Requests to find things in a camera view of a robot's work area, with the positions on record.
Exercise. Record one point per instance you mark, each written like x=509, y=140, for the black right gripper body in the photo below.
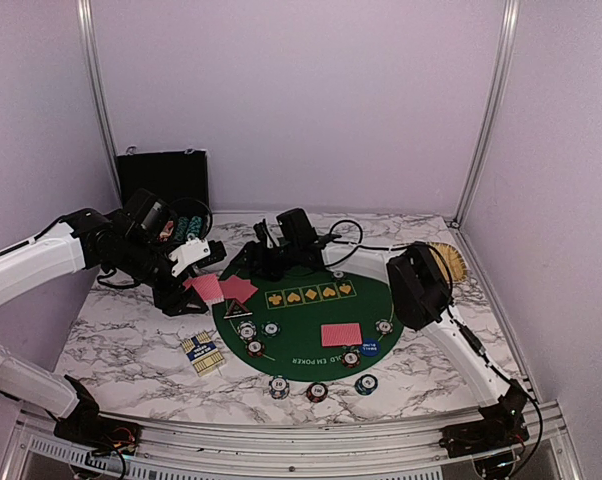
x=273, y=266

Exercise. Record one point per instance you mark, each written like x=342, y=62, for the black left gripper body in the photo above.
x=168, y=298

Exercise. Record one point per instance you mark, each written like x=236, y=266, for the red backed card deck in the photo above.
x=207, y=287

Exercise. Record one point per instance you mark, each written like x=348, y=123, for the red card seat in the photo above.
x=226, y=286
x=246, y=290

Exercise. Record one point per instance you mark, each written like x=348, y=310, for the blue tan chips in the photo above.
x=247, y=330

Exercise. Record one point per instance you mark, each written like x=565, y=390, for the teal 50 chips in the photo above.
x=271, y=329

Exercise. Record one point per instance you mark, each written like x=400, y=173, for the red card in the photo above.
x=340, y=335

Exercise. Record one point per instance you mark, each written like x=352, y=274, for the brown 100 chips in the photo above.
x=255, y=348

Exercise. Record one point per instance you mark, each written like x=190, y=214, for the blue white chip mat edge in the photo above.
x=384, y=327

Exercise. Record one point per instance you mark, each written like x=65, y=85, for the blue small blind button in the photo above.
x=369, y=348

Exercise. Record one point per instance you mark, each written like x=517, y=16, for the blue tan 10 chip stack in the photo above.
x=279, y=387

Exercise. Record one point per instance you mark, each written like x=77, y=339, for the brown 100 chip stack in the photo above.
x=317, y=392

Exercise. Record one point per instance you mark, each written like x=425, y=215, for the teal 50 chip stack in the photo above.
x=366, y=384

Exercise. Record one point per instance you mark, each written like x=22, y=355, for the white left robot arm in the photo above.
x=141, y=240

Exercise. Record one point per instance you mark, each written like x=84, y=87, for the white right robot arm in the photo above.
x=421, y=288

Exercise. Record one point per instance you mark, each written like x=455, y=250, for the blue texas holdem card box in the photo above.
x=202, y=353

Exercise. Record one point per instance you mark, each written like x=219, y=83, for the black triangular all-in marker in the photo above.
x=236, y=309

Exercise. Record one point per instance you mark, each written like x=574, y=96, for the dark green chip row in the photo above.
x=181, y=229

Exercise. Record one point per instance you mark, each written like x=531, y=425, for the teal 50 chip row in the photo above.
x=194, y=228

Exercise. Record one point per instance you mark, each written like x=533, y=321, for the green round poker mat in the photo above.
x=301, y=302

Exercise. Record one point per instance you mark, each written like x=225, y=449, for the black poker chip case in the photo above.
x=164, y=185

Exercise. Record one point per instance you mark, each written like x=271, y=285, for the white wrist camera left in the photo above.
x=187, y=254

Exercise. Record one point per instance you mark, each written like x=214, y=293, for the left aluminium frame post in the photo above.
x=87, y=30

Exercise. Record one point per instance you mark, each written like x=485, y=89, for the aluminium frame post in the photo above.
x=496, y=92
x=87, y=30

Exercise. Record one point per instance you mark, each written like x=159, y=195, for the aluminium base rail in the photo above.
x=397, y=449

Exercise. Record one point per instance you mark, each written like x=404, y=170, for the right aluminium frame post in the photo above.
x=496, y=92

